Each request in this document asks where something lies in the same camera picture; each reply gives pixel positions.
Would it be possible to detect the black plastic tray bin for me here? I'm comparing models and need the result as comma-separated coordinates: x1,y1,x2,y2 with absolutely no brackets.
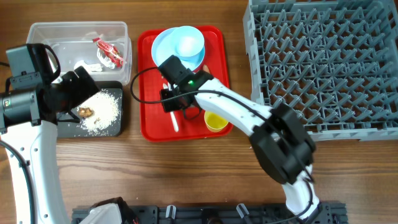
58,81,124,138

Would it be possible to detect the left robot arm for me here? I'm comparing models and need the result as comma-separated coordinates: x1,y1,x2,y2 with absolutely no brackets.
1,44,100,223

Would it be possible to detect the red snack wrapper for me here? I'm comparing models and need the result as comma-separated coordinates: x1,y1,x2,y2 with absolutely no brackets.
93,37,124,69

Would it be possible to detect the yellow plastic cup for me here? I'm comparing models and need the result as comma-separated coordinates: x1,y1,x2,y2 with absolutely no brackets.
204,111,229,133

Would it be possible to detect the small light blue bowl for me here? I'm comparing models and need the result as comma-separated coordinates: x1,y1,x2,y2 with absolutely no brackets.
171,26,205,60

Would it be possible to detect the grey dishwasher rack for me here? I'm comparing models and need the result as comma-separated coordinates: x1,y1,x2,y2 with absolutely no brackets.
243,0,397,141

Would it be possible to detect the red plastic tray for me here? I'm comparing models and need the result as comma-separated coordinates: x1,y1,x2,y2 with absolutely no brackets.
137,26,233,142

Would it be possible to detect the brown food scrap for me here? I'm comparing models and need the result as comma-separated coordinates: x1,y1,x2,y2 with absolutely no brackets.
78,107,94,118

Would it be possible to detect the large light blue plate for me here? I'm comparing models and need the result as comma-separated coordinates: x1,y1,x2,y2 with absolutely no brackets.
151,27,205,71

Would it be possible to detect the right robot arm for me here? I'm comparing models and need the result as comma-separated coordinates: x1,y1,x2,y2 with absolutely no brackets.
158,55,320,222

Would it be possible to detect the clear plastic bin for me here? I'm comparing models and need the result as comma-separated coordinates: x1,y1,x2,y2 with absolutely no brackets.
26,21,132,85

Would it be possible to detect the spilled white rice pile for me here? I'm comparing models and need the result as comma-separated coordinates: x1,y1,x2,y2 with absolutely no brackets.
76,89,122,136

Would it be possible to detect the white plastic spoon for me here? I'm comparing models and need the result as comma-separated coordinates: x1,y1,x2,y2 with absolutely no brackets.
162,83,179,133

